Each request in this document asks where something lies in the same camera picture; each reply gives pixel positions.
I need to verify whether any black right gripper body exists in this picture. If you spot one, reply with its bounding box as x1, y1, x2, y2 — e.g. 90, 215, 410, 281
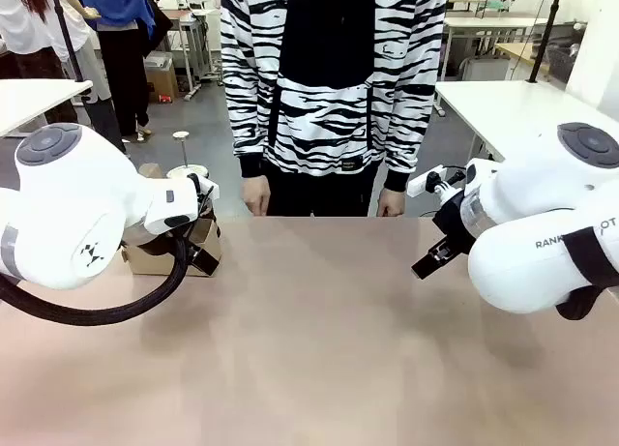
431, 187, 479, 254

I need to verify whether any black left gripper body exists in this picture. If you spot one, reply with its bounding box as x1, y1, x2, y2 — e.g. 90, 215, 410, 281
137, 198, 217, 259

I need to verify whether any brown cardboard cup carrier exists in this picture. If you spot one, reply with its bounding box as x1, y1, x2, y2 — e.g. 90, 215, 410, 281
120, 217, 224, 278

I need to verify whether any person's left forearm striped sleeve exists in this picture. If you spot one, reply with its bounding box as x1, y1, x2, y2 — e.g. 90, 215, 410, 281
384, 73, 444, 193

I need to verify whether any person's right forearm striped sleeve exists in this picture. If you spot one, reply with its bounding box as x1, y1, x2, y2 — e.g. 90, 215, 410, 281
222, 68, 272, 180

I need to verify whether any person's left hand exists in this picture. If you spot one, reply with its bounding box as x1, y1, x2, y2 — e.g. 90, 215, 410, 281
376, 188, 407, 219

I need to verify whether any person's right hand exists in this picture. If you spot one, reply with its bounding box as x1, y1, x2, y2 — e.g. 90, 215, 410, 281
241, 175, 273, 216

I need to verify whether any small disc on thin rod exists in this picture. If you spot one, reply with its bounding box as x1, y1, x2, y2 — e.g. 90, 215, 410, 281
172, 131, 192, 167

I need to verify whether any white table with pole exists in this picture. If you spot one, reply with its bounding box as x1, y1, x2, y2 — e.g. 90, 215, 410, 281
434, 80, 619, 162

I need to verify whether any brown cardboard box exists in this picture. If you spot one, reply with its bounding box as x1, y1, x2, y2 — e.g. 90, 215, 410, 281
143, 51, 181, 104

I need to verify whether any person in zebra striped hoodie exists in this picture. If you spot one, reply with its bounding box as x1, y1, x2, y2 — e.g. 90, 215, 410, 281
220, 0, 449, 219

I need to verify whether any person in blue top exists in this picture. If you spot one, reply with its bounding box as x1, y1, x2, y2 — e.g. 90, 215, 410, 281
72, 0, 157, 145

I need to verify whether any white background table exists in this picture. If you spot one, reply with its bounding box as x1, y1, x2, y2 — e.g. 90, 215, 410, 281
442, 15, 550, 79

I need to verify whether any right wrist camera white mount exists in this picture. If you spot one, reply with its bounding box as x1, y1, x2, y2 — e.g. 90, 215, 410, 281
406, 164, 478, 200

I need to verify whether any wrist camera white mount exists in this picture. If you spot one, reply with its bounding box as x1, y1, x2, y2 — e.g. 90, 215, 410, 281
186, 172, 221, 201
406, 164, 478, 200

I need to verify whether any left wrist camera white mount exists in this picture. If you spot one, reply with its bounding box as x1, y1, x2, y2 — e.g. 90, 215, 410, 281
186, 172, 221, 201

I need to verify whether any black left arm cable sleeve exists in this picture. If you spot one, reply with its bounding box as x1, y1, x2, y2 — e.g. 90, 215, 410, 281
0, 174, 217, 328

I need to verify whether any black arm cable sleeve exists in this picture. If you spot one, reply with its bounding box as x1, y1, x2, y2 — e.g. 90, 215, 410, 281
554, 214, 619, 322
0, 174, 217, 328

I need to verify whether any black right arm cable sleeve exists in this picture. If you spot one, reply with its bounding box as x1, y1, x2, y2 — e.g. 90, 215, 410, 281
554, 214, 619, 322

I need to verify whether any metal frame table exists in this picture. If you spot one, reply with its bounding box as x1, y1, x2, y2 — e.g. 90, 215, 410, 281
157, 8, 221, 99

